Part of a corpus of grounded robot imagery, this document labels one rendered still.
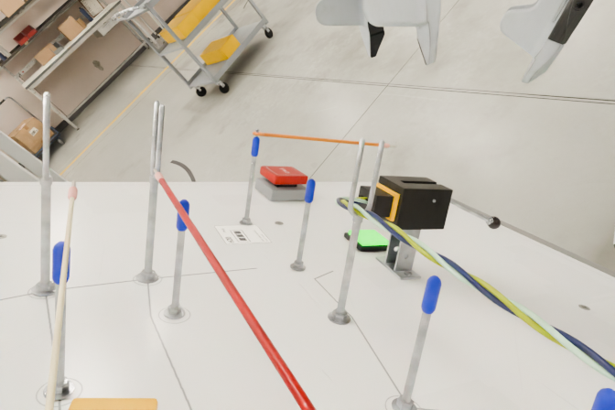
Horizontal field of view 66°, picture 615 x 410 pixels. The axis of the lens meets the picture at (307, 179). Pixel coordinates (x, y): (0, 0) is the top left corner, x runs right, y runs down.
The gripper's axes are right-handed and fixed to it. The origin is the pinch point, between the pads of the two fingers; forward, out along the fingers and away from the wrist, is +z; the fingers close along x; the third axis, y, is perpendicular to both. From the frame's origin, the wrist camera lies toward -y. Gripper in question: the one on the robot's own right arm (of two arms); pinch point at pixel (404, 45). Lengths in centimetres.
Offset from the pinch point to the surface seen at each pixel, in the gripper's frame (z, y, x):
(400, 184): 11.7, 3.3, 0.7
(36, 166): 19, 48, -91
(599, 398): 9.2, 10.6, 26.1
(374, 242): 19.9, 4.8, -4.4
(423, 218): 15.3, 2.3, 2.0
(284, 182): 16.4, 8.5, -20.2
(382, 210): 13.0, 6.0, 1.4
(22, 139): 109, 175, -700
